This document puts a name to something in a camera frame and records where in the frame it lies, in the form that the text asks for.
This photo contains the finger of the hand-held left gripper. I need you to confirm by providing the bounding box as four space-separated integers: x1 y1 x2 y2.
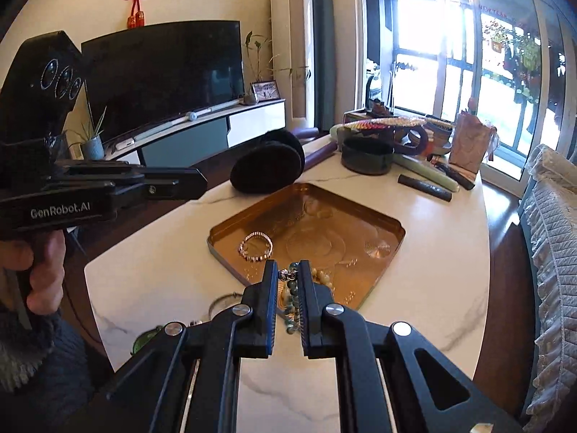
114 175 209 204
135 165 204 180

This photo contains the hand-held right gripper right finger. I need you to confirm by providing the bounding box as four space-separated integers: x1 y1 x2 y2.
295 259 524 433

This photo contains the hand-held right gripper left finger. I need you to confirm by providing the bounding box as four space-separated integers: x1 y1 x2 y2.
65 259 280 433

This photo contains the green bead bracelet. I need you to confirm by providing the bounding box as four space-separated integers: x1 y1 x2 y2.
279 262 303 335

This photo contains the gold metal tray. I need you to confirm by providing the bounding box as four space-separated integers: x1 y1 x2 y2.
207 183 406 311

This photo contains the green black wristwatch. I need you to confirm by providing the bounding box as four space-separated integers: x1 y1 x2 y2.
131 327 159 355

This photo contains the person's left forearm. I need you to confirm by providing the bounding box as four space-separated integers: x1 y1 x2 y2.
0 300 115 433

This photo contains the person's left hand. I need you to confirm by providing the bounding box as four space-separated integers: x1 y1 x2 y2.
0 229 68 315

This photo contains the white grey TV cabinet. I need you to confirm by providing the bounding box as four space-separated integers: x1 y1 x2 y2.
67 98 287 169

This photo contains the silver bangle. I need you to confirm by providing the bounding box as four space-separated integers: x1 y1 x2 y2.
208 292 246 321

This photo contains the small potted plant blue pot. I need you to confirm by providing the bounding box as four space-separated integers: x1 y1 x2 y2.
67 106 109 161

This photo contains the white rod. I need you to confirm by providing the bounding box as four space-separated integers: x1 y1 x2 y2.
108 98 242 149

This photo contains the black television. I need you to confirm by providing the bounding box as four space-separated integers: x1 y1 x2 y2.
81 20 246 143

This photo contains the bamboo plant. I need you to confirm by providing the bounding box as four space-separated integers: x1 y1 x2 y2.
243 31 312 95

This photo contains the purple roll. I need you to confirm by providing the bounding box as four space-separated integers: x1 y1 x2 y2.
303 142 339 172

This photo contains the dark round box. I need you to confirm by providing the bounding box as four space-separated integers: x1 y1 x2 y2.
341 137 395 176

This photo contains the black remote control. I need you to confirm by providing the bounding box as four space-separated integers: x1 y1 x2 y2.
398 174 453 202

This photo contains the white standing air conditioner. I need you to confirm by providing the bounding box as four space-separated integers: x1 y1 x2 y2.
270 0 315 120

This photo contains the pale green long stick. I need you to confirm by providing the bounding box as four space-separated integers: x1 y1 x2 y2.
392 153 461 191

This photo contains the grey green curtain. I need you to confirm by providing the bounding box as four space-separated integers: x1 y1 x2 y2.
311 0 333 129

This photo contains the brown box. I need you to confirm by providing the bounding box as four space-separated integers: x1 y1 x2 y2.
345 99 393 122

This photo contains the colourful folded fan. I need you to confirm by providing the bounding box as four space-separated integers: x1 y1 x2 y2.
343 116 427 132

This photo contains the dark brown stick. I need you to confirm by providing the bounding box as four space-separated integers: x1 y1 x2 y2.
428 156 476 190

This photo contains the purple wooden holder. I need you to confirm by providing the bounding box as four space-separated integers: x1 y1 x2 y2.
394 124 429 156

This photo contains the brown bowl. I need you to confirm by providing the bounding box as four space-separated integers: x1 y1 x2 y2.
424 117 454 154

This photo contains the pink gift bag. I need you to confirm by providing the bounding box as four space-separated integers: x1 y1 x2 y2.
448 110 499 174

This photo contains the sofa with lace cover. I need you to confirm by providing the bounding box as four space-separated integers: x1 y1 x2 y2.
518 144 577 433

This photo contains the sliding glass door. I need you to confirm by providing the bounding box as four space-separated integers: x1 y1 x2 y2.
361 0 577 163

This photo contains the hanging potted plant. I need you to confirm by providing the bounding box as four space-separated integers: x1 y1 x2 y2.
514 31 542 78
483 20 513 55

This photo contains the beige bead bracelet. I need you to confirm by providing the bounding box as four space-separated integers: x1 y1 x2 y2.
311 267 336 287

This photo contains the rose gold bracelet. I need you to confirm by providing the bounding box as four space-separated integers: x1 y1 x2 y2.
238 231 274 263

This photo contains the small picture frame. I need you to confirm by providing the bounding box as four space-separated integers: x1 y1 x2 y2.
251 80 280 101

